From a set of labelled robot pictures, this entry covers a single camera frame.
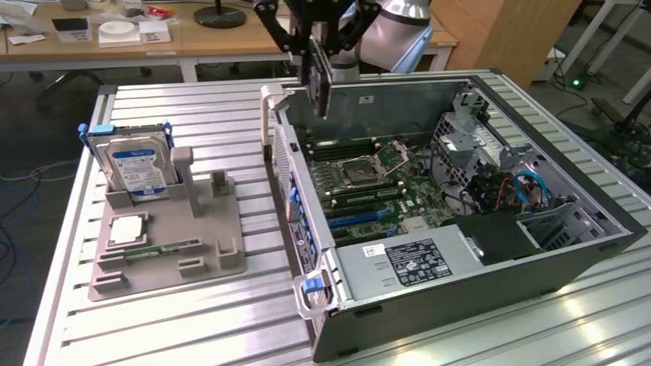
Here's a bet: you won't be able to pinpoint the white block with round ring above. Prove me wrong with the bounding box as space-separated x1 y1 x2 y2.
98 21 143 50

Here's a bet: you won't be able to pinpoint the white paper tag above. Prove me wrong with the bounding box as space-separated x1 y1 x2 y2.
7 33 47 45

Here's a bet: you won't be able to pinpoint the blue disk carrier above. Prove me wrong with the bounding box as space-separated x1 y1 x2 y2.
75 118 178 153

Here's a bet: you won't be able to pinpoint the black power connector bundle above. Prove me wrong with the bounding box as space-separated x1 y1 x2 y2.
463 174 512 214

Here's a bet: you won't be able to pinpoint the wooden cabinet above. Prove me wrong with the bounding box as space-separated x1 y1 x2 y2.
446 0 585 88

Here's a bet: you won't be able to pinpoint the hard disk with blue label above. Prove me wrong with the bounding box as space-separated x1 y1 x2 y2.
92 131 174 202

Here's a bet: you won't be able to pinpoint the black device with green light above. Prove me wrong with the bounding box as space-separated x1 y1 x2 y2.
564 74 593 92

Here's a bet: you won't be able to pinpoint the grey case handle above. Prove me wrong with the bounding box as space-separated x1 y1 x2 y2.
259 84 290 148
294 268 340 319

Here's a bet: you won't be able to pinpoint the wooden desk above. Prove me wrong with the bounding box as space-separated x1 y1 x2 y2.
0 0 459 73

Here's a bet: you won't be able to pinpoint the black expansion slot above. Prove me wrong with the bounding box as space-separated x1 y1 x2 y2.
324 201 388 220

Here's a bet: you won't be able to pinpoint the black round lamp base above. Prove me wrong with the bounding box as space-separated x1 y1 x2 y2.
192 0 250 30

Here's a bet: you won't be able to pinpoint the grey parts rack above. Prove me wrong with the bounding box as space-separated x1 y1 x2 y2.
87 146 250 303

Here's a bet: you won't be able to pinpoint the low-profile graphics card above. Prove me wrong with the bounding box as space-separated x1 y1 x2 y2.
299 21 336 121

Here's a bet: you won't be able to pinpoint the CPU socket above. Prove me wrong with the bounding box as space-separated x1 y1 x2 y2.
339 155 383 188

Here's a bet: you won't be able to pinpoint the blue floor cables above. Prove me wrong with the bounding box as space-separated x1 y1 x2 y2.
0 159 78 329

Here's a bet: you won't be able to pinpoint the perforated metal drive cage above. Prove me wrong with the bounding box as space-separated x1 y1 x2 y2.
431 110 515 184

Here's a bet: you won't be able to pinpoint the metal disk bay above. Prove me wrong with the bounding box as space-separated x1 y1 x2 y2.
516 201 610 253

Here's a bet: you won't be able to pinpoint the white table frame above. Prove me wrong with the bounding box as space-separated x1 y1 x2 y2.
559 0 651 104

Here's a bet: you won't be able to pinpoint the open black PC case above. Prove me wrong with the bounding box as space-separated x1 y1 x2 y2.
259 74 650 363

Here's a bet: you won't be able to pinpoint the blue expansion slot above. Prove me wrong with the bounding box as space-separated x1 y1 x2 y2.
328 213 383 231

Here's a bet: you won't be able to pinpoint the silver chipset heatsink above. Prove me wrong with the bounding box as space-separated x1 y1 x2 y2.
400 217 435 234

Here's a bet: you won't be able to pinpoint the silver CPU chip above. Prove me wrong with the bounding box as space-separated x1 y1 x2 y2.
110 217 147 243

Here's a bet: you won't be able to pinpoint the white box with black top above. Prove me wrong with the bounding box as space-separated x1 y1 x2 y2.
52 18 95 43

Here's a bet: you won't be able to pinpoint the silver power supply unit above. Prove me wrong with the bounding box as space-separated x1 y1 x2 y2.
324 224 484 303

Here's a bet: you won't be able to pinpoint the black floor stand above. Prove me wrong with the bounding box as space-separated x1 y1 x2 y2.
591 97 651 172

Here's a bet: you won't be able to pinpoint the white labelled box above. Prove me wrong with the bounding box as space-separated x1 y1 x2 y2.
139 21 174 46

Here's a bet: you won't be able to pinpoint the metal socket cover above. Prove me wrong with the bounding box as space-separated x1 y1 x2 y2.
375 139 414 177

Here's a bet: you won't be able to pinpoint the blue wire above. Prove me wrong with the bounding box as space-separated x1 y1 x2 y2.
511 171 555 213

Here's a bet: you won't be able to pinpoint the bare green RAM stick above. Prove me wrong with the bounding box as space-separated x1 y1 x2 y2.
122 243 199 261

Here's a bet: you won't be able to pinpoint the black office chair base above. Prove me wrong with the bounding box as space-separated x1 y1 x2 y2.
28 70 106 112

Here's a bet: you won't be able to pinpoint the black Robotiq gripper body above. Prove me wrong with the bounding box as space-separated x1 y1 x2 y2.
282 0 360 22

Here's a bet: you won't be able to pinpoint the clear bag of papers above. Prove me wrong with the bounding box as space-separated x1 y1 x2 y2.
0 3 38 32

